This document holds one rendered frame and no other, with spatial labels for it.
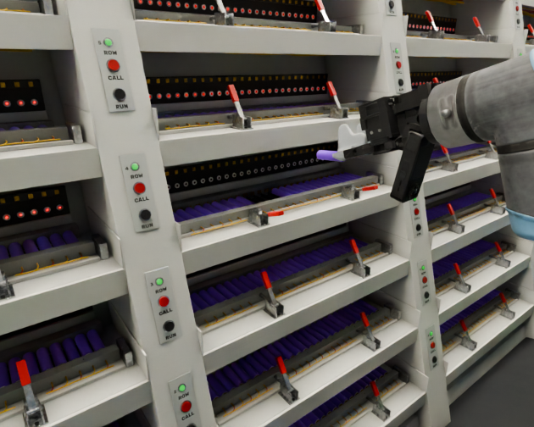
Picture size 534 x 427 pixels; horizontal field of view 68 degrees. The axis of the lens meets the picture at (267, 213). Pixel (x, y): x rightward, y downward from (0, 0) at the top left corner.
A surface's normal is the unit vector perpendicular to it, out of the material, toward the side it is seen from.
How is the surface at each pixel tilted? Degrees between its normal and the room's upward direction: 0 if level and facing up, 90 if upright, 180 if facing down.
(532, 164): 90
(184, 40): 106
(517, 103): 91
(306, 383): 16
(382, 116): 90
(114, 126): 90
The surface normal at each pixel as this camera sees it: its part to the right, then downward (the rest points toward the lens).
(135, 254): 0.58, 0.01
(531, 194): -0.84, 0.23
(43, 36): 0.60, 0.28
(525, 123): -0.71, 0.22
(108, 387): 0.00, -0.94
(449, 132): -0.56, 0.72
